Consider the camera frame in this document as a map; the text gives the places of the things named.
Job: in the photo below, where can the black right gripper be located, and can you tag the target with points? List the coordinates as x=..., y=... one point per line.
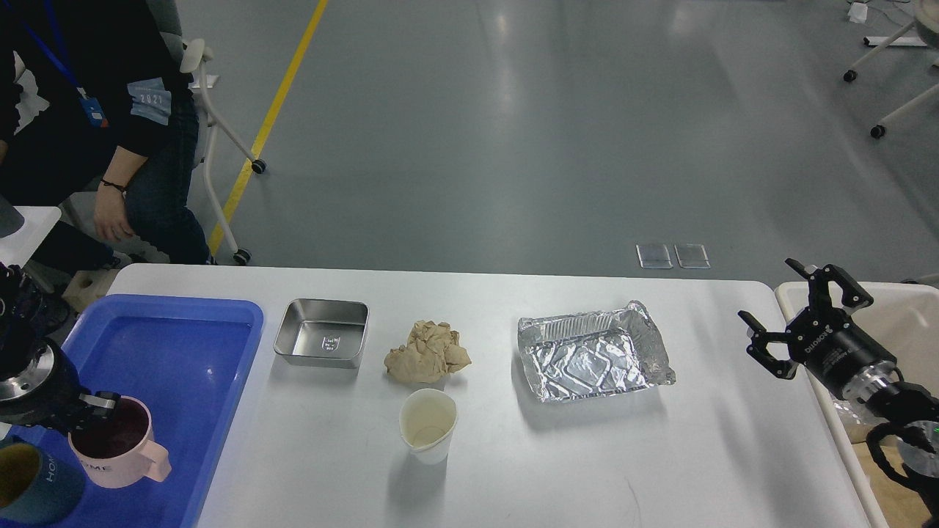
x=836, y=350

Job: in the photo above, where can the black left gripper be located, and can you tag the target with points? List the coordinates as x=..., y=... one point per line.
x=48, y=394

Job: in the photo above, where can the pink mug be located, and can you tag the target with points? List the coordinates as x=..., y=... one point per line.
x=122, y=450

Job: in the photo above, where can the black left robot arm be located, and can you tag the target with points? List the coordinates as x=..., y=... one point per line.
x=28, y=314

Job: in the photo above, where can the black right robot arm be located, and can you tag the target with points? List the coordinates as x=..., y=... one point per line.
x=904, y=445

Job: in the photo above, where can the person's left hand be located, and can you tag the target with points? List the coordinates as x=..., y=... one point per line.
x=110, y=215

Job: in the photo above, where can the crumpled clear plastic in bin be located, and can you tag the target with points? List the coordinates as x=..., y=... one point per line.
x=853, y=416

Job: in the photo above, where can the blue plastic tray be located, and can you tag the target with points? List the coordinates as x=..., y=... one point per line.
x=187, y=359

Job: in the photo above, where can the teal mug yellow inside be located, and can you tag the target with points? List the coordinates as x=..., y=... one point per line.
x=36, y=489

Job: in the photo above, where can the clear floor plate right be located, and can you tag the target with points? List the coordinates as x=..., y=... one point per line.
x=692, y=255

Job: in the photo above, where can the clear floor plate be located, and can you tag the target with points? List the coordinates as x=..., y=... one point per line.
x=656, y=256
x=692, y=255

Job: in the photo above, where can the small white side table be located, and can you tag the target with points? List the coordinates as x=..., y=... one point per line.
x=24, y=228

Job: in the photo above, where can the clear floor plate left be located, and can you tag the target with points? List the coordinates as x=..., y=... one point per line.
x=656, y=256

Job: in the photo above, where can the square stainless steel tray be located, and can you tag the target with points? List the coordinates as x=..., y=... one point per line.
x=322, y=333

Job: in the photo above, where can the aluminium foil tray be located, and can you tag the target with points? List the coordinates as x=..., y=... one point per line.
x=596, y=354

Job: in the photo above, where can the seated person in black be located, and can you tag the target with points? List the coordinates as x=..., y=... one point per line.
x=91, y=95

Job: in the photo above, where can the white paper cup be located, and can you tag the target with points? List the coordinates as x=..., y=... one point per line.
x=427, y=420

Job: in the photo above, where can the crumpled brown paper ball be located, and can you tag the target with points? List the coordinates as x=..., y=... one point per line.
x=433, y=351

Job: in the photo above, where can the white rolling chair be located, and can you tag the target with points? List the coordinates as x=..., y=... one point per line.
x=192, y=57

